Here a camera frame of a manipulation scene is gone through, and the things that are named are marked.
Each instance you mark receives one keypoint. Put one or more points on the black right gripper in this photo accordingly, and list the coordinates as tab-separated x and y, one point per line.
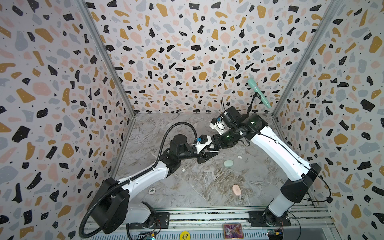
226	126

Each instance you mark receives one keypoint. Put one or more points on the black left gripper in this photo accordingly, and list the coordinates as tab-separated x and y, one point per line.
207	156

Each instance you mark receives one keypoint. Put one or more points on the mint green earbud case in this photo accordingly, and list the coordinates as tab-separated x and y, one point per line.
228	163

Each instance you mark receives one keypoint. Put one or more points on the pink earbud case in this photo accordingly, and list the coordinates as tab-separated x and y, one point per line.
237	190

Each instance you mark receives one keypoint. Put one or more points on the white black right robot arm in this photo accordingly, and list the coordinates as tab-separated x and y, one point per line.
232	127

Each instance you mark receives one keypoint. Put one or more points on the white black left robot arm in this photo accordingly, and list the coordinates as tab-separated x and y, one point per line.
111	206

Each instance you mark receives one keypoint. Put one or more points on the mint green toy microphone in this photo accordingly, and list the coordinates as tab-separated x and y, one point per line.
253	85

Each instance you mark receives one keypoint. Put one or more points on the pink square sticker card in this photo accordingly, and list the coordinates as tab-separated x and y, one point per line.
233	231

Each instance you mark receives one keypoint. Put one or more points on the yellow round sticker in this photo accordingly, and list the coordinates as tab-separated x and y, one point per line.
185	235

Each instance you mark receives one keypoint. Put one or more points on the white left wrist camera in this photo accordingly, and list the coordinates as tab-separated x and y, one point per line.
202	142

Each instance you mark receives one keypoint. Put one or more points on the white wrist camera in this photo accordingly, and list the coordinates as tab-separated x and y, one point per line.
202	142
216	124

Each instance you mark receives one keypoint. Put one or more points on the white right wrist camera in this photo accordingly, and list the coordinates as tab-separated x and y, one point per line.
216	124

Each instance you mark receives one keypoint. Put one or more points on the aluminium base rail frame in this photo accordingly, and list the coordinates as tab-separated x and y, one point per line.
206	223

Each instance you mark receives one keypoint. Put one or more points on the right aluminium corner post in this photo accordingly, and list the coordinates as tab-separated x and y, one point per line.
322	28

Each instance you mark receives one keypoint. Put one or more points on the aluminium corner post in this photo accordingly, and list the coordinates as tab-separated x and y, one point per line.
87	17
322	28

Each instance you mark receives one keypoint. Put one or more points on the left aluminium corner post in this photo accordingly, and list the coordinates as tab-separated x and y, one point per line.
87	17

